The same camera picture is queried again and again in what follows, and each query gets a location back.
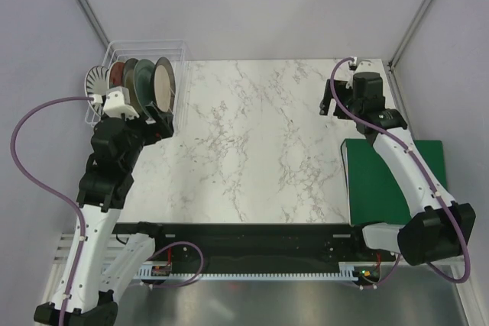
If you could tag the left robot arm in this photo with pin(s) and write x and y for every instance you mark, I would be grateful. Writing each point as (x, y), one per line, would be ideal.
(89, 293)

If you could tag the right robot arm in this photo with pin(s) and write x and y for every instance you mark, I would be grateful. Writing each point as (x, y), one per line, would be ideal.
(410, 211)

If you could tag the white black radial plate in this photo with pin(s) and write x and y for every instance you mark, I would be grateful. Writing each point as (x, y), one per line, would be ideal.
(96, 81)

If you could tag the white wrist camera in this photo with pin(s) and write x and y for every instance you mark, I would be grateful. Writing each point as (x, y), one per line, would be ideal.
(358, 65)
(118, 105)

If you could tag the black striped rim plate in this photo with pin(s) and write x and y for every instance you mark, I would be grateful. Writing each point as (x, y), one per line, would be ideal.
(128, 76)

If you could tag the red plate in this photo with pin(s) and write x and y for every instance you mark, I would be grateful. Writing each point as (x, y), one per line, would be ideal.
(115, 74)

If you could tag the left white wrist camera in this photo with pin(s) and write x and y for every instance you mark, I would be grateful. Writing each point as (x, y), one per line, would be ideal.
(118, 105)

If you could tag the white cable duct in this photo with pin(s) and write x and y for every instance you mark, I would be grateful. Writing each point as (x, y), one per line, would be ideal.
(150, 272)

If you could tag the brown rim cream plate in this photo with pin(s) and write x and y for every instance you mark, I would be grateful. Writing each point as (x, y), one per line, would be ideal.
(163, 80)

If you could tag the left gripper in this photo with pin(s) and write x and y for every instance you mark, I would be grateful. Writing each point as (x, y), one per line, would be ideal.
(161, 128)

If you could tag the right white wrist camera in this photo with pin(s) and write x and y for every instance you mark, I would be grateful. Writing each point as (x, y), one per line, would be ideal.
(358, 65)

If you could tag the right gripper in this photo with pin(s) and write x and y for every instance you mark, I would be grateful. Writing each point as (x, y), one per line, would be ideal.
(325, 104)

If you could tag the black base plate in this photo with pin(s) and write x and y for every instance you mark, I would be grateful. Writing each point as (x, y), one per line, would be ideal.
(258, 248)

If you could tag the white wire dish rack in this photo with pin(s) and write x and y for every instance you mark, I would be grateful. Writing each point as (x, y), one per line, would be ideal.
(174, 50)

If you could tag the teal green plate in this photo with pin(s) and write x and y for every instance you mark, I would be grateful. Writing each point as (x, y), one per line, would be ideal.
(142, 81)

